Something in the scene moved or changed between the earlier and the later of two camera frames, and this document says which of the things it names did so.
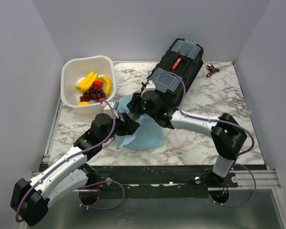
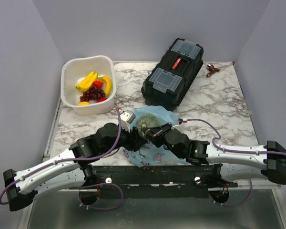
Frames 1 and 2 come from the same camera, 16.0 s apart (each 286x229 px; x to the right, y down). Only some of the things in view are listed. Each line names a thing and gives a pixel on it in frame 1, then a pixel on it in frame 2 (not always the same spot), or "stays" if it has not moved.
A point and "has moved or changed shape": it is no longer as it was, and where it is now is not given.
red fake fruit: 105,98 stays
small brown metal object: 212,69 stays
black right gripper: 136,100 -> 155,136
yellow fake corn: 87,81 stays
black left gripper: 128,127 -> 135,141
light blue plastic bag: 148,136 has moved or changed shape
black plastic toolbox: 177,70 stays
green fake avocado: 135,116 has moved or changed shape
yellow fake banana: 108,84 stays
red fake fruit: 98,83 stays
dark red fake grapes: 93,93 stays
